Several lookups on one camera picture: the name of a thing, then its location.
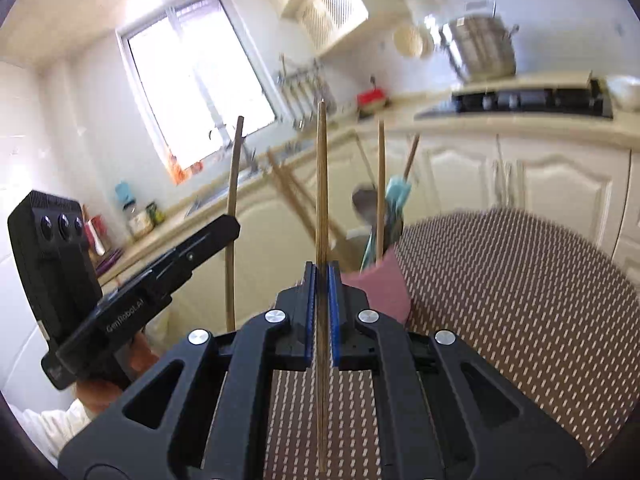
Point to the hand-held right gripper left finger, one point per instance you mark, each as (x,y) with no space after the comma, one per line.
(310,310)

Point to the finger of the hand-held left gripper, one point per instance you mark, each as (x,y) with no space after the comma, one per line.
(215,235)

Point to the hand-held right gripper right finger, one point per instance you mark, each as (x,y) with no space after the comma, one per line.
(334,310)

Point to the single wooden chopstick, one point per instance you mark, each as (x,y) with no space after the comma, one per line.
(322,185)
(306,205)
(381,185)
(233,200)
(411,155)

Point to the pink cup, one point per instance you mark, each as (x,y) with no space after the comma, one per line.
(385,285)

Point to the metal spoon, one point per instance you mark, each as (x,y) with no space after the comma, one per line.
(364,200)

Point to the person's left forearm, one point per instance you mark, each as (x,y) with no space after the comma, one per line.
(50,425)

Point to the person's left hand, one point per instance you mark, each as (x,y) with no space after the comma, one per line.
(145,357)

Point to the steel kitchen sink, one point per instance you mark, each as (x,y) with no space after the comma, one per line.
(205,202)

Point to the small green jar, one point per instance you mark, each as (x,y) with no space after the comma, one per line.
(157,212)

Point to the small red lid jar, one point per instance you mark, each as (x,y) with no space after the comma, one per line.
(197,165)

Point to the sauce jar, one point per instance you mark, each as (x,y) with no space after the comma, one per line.
(140,222)

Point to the orange bottle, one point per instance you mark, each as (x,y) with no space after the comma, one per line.
(175,167)

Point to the steel faucet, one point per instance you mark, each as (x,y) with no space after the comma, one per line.
(252,160)

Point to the kitchen window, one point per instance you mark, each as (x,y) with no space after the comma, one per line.
(200,85)

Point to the polka dot round table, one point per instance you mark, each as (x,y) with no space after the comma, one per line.
(500,285)

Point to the red pot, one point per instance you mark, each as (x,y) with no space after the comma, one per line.
(372,97)

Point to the cream lattice door cabinet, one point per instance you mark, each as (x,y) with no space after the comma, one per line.
(330,5)

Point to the cream base cabinet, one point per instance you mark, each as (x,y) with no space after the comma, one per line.
(550,170)

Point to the cream round steamer tray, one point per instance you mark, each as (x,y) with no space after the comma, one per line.
(410,40)

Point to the black gas stove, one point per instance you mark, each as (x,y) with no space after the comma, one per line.
(525,101)

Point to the cream board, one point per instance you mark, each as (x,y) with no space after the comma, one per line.
(525,80)

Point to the steel steamer pot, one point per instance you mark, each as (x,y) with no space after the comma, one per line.
(485,50)

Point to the white bowl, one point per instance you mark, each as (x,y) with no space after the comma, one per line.
(625,92)

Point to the wall utensil rack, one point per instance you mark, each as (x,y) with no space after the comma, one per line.
(300,77)

